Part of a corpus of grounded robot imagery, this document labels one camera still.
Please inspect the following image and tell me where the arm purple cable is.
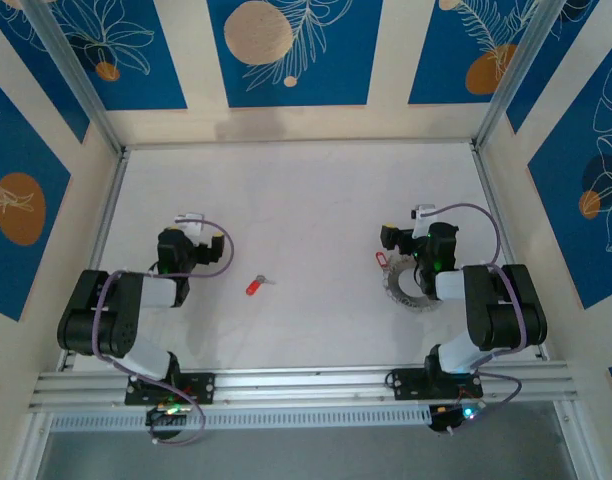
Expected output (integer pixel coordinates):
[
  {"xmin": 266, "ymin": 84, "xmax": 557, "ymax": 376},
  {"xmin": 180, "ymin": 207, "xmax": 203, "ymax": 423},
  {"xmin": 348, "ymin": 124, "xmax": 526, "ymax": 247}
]
[
  {"xmin": 94, "ymin": 219, "xmax": 237, "ymax": 446},
  {"xmin": 420, "ymin": 202, "xmax": 530, "ymax": 436}
]

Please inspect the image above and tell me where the silver keyring bunch loop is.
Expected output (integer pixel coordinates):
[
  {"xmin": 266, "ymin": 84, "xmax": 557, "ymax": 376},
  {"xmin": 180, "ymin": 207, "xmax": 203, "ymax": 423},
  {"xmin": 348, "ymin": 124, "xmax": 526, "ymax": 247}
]
[{"xmin": 383, "ymin": 257, "xmax": 445, "ymax": 314}]

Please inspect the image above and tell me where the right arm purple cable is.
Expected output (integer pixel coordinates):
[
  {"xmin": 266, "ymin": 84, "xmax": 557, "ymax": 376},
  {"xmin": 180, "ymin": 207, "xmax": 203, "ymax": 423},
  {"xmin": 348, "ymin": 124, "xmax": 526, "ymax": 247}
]
[{"xmin": 420, "ymin": 202, "xmax": 530, "ymax": 436}]

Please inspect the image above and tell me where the aluminium table side rail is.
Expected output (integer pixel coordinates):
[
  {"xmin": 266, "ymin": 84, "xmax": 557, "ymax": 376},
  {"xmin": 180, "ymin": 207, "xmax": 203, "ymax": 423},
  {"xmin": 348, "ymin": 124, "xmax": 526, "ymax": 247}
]
[
  {"xmin": 469, "ymin": 144, "xmax": 550, "ymax": 361},
  {"xmin": 60, "ymin": 149, "xmax": 130, "ymax": 371}
]

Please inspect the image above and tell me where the grey slotted cable duct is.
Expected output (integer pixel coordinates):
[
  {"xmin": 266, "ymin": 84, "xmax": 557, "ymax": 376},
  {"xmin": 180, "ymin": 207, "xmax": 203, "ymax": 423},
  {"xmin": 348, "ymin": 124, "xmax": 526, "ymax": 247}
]
[{"xmin": 49, "ymin": 403, "xmax": 433, "ymax": 432}]

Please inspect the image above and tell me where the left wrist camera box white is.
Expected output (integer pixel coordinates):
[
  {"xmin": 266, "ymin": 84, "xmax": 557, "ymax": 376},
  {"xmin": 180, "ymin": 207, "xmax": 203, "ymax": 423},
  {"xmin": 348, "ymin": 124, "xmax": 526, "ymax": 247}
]
[{"xmin": 173, "ymin": 213, "xmax": 210, "ymax": 247}]

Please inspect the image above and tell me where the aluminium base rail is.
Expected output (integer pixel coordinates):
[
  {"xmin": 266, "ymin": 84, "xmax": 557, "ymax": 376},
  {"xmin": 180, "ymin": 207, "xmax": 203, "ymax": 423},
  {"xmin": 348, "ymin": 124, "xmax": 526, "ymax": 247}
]
[{"xmin": 28, "ymin": 359, "xmax": 582, "ymax": 414}]

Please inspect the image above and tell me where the silver key with red tag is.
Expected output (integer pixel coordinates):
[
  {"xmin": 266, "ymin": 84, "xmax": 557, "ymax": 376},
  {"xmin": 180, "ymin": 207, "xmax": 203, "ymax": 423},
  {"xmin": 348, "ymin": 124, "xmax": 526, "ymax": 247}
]
[{"xmin": 244, "ymin": 273, "xmax": 277, "ymax": 297}]

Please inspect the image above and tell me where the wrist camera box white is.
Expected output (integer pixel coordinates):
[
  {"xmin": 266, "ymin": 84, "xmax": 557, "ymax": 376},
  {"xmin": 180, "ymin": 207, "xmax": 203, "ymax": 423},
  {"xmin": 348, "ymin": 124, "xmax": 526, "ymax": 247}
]
[
  {"xmin": 173, "ymin": 213, "xmax": 210, "ymax": 247},
  {"xmin": 411, "ymin": 203, "xmax": 440, "ymax": 239}
]

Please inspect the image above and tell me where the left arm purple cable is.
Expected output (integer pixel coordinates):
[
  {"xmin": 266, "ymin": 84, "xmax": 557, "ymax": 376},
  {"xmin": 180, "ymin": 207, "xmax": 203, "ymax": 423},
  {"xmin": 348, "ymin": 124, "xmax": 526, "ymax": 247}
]
[{"xmin": 94, "ymin": 219, "xmax": 237, "ymax": 446}]

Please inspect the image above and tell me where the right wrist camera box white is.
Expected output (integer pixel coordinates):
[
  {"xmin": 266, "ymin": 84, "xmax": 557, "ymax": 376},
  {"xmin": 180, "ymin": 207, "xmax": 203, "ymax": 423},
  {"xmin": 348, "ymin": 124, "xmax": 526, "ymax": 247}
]
[{"xmin": 411, "ymin": 203, "xmax": 440, "ymax": 239}]

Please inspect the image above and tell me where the aluminium frame post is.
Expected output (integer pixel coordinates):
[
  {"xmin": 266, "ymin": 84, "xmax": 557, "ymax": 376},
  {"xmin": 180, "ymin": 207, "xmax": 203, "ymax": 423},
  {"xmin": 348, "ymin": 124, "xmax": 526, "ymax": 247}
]
[
  {"xmin": 471, "ymin": 0, "xmax": 570, "ymax": 151},
  {"xmin": 21, "ymin": 0, "xmax": 126, "ymax": 154}
]

